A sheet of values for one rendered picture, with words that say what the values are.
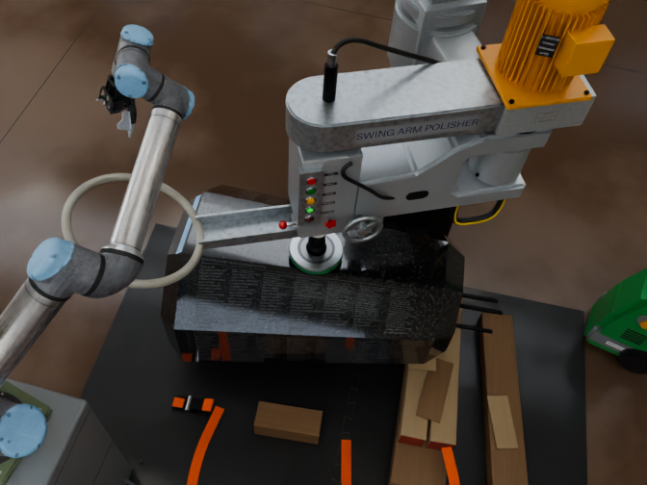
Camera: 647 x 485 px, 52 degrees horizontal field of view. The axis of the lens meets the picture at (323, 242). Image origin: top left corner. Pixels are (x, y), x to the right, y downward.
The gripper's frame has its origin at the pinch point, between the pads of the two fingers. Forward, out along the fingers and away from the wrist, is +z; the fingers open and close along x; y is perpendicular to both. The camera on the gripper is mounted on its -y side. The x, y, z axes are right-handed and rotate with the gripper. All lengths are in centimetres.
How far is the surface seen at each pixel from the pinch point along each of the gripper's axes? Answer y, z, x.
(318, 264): -58, 33, 65
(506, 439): -114, 71, 170
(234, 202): -57, 49, 18
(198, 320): -25, 75, 50
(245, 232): -32, 25, 43
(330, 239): -69, 30, 59
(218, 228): -26, 28, 36
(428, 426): -90, 80, 144
